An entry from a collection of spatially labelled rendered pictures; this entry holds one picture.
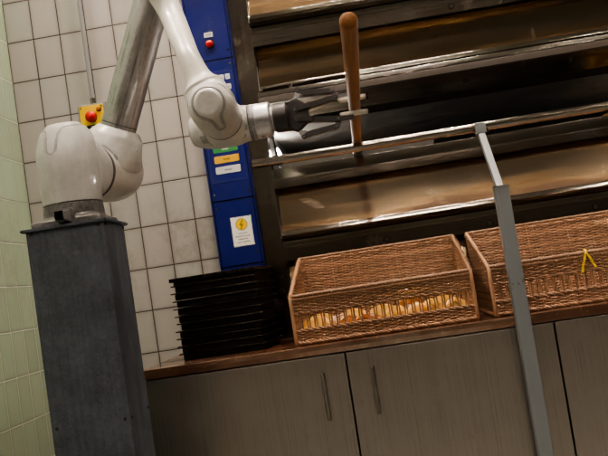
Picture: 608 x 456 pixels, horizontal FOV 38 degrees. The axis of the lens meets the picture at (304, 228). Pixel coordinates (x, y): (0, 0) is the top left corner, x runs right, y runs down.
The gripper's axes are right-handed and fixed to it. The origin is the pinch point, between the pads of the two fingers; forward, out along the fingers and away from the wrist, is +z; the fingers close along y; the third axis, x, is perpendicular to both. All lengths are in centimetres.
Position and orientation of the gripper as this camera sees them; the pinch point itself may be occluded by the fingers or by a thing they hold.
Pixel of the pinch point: (353, 105)
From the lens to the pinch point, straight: 223.5
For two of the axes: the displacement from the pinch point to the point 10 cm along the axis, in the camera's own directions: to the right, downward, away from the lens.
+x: -0.9, -0.5, -10.0
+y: 1.5, 9.9, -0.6
